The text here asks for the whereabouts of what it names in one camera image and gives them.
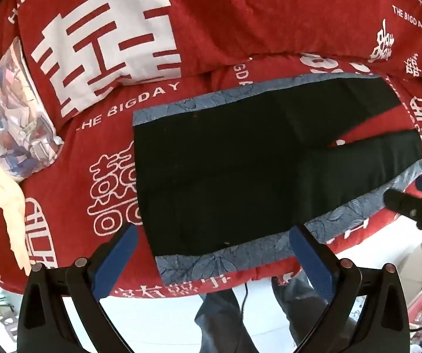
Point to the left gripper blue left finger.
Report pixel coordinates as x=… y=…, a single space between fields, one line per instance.
x=44 y=324

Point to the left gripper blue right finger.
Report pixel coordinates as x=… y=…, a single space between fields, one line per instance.
x=383 y=325

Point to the black pants with grey waistband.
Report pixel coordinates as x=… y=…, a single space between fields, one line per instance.
x=222 y=177

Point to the person's right jeans leg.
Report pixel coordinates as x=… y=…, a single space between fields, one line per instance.
x=300 y=303

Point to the person's jeans leg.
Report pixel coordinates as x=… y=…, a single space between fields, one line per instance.
x=221 y=323
x=300 y=303

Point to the red bedspread with white characters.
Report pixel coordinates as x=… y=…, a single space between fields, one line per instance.
x=81 y=200

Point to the cream yellow cloth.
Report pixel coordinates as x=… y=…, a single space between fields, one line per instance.
x=12 y=204

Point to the person's left jeans leg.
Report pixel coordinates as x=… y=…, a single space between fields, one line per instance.
x=221 y=323

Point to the blue white printed pillow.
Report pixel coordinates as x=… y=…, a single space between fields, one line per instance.
x=28 y=139

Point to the red folded quilt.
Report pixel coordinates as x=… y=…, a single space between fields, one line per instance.
x=81 y=50

